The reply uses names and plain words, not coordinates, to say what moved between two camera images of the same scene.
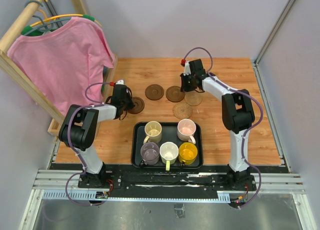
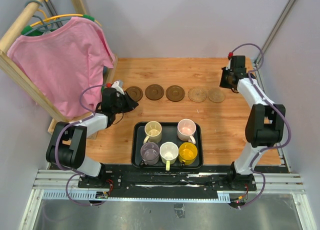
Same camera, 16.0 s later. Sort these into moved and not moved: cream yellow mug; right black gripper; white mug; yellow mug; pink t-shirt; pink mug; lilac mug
Moved: right black gripper
Not moved: pink t-shirt; yellow mug; lilac mug; pink mug; white mug; cream yellow mug
